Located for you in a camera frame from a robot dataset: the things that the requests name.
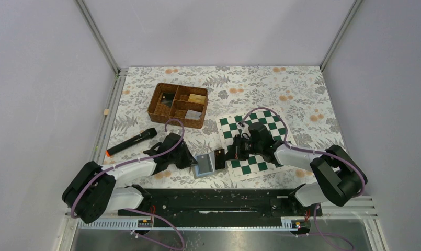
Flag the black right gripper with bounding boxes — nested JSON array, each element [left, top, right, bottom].
[[223, 134, 263, 161]]

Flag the floral patterned table mat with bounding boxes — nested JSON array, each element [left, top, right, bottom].
[[94, 65, 359, 190]]

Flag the black cards in basket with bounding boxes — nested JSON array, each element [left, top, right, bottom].
[[160, 92, 176, 108]]

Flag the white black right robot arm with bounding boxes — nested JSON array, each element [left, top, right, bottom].
[[225, 122, 367, 215]]

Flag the silver cards in basket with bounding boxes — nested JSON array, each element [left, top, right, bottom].
[[185, 110, 202, 120]]

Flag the brown woven divided basket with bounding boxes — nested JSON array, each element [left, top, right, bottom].
[[147, 83, 209, 129]]

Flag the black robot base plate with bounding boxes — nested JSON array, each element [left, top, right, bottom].
[[136, 189, 322, 228]]

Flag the gold cards in basket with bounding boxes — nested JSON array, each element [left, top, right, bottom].
[[188, 94, 206, 104]]

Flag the green white chessboard mat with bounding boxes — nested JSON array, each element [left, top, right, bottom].
[[215, 109, 293, 181]]

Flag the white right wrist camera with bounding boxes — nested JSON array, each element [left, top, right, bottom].
[[238, 121, 249, 133]]

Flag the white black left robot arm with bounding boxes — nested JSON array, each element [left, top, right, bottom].
[[62, 133, 197, 223]]

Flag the silver metal card holder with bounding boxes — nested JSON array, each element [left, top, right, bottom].
[[192, 153, 215, 179]]

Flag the black microphone orange tip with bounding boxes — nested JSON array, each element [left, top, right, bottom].
[[105, 128, 157, 157]]

